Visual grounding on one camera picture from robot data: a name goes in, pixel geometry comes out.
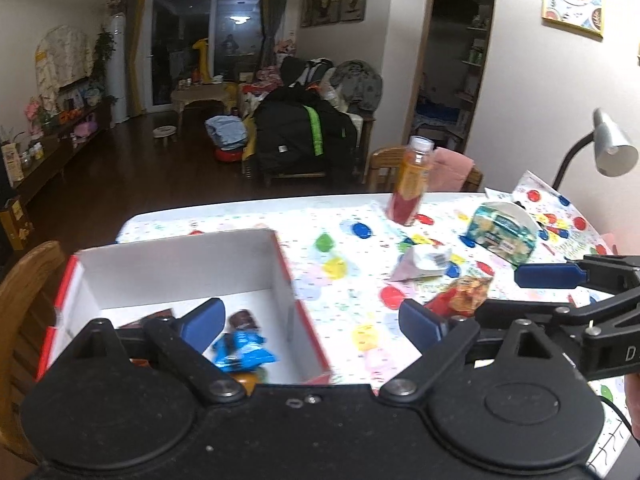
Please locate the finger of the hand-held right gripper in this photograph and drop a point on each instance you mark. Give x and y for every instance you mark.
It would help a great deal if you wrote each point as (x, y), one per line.
(515, 312)
(547, 275)

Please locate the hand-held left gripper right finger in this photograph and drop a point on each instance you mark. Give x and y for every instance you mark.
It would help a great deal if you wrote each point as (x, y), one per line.
(422, 322)

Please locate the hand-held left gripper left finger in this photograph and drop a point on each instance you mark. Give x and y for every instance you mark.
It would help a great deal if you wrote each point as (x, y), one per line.
(202, 322)

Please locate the brown round snack packet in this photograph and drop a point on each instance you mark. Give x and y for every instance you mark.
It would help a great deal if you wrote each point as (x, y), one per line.
(244, 321)

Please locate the orange red snack packet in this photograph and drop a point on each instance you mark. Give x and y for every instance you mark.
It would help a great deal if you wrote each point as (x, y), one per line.
(460, 297)

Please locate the blue snack packet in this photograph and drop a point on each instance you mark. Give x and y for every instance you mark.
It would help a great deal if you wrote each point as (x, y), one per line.
(245, 352)

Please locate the white snack packet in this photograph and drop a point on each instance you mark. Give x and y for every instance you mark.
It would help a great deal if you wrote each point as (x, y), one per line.
(420, 265)

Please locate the yellow snack packet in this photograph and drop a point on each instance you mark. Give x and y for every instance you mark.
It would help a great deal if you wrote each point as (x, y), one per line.
(247, 381)

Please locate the red cardboard box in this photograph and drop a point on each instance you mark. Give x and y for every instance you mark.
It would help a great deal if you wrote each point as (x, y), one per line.
(300, 320)

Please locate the person's right hand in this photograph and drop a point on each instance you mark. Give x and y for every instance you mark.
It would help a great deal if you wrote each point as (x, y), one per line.
(634, 405)

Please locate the green tissue box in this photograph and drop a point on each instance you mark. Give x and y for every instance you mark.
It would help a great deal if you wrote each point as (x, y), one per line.
(500, 235)

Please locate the balloon print tablecloth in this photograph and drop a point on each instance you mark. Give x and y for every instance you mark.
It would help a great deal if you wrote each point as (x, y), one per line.
(340, 290)

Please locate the orange juice bottle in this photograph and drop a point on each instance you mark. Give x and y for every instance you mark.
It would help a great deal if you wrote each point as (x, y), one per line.
(407, 185)

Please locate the pink cloth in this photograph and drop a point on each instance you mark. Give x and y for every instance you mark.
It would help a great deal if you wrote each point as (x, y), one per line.
(452, 170)

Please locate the grey desk lamp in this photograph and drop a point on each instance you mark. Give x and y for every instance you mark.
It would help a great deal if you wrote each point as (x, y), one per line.
(612, 145)

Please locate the wooden chair with cloth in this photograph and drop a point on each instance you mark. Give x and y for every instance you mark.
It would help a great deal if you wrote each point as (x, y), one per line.
(382, 170)

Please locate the red basin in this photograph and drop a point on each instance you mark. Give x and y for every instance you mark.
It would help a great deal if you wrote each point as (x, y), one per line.
(230, 156)

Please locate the small round stool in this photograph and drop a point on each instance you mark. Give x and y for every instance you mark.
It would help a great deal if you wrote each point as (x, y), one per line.
(165, 134)

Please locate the blue clothes pile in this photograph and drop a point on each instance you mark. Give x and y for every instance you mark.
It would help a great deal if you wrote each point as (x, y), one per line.
(227, 130)

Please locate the black backpack green stripe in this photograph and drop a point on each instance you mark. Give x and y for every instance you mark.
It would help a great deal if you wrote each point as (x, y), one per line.
(290, 135)

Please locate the yellow cardboard box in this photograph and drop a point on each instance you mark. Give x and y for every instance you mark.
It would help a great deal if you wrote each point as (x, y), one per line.
(15, 222)

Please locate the low wooden cabinet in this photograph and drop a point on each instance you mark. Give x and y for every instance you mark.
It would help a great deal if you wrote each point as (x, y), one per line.
(55, 155)

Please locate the small coffee table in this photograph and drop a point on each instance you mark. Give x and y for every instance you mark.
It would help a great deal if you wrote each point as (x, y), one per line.
(200, 95)

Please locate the grey jacket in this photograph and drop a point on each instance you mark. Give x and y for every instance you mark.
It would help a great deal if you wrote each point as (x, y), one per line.
(360, 85)

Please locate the paper bag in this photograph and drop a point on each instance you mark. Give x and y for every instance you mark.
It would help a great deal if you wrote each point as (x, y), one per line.
(11, 160)

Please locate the yellow giraffe toy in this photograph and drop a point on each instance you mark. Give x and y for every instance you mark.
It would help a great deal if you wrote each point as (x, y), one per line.
(202, 60)

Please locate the white tower air conditioner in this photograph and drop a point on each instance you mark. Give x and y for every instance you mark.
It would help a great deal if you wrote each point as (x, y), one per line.
(117, 70)

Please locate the black white jacket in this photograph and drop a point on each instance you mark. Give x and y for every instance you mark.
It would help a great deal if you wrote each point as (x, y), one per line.
(305, 70)

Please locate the sliding glass door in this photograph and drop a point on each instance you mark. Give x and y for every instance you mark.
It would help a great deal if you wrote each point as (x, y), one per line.
(190, 45)

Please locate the yellow brown curtain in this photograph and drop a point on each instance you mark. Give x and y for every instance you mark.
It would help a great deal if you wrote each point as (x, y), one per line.
(135, 50)

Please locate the green potted plant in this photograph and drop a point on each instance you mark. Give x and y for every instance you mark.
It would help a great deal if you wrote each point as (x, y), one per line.
(104, 55)

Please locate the cloth covered television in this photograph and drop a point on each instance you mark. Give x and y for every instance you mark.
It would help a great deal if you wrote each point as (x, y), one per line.
(62, 65)

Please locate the grey curtain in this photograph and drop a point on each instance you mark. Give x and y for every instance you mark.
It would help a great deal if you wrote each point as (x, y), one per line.
(275, 10)

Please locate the dried flower bouquet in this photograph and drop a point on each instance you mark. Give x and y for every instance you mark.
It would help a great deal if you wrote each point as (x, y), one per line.
(116, 0)

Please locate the food print wall picture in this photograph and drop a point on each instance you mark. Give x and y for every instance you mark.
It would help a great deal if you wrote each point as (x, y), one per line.
(575, 0)

